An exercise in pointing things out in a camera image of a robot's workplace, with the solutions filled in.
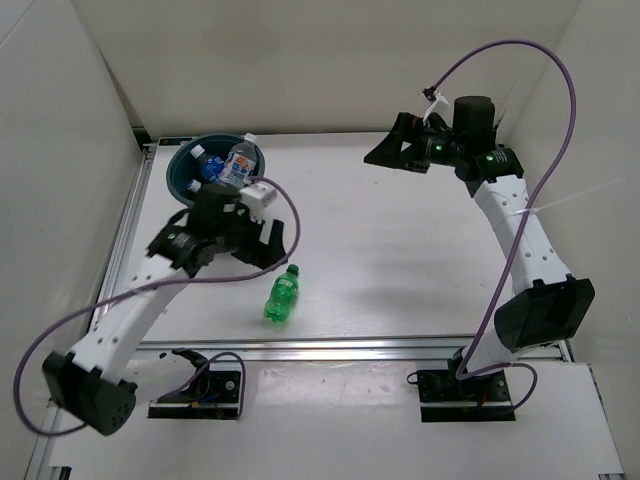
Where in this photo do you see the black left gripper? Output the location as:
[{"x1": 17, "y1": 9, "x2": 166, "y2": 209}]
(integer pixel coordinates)
[{"x1": 212, "y1": 201, "x2": 288, "y2": 271}]

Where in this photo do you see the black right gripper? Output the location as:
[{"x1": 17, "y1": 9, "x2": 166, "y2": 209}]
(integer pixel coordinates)
[{"x1": 364, "y1": 113, "x2": 466, "y2": 174}]

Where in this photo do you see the green plastic soda bottle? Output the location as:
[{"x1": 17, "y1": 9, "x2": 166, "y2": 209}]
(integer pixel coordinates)
[{"x1": 263, "y1": 264, "x2": 299, "y2": 323}]

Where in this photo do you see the clear bottle orange blue label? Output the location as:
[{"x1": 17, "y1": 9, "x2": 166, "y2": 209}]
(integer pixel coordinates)
[{"x1": 218, "y1": 133, "x2": 258, "y2": 189}]

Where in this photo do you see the clear unlabelled plastic bottle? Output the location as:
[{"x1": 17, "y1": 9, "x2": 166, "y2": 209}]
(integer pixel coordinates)
[{"x1": 187, "y1": 179, "x2": 219, "y2": 196}]

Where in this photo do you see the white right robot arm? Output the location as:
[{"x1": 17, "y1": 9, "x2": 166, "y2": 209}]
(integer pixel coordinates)
[{"x1": 364, "y1": 96, "x2": 595, "y2": 400}]

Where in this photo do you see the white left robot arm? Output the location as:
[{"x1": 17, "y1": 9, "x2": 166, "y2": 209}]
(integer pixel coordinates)
[{"x1": 42, "y1": 178, "x2": 290, "y2": 436}]

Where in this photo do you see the dark green plastic bin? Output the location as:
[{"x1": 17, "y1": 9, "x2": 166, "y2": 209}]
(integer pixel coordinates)
[{"x1": 166, "y1": 133, "x2": 265, "y2": 206}]

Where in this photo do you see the aluminium table frame rail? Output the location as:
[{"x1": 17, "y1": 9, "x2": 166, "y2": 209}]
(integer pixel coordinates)
[{"x1": 24, "y1": 129, "x2": 626, "y2": 480}]

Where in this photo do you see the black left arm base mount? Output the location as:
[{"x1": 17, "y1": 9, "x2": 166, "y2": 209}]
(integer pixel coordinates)
[{"x1": 147, "y1": 348, "x2": 247, "y2": 420}]

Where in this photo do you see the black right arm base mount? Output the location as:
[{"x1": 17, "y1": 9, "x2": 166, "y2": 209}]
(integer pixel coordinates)
[{"x1": 406, "y1": 368, "x2": 515, "y2": 423}]

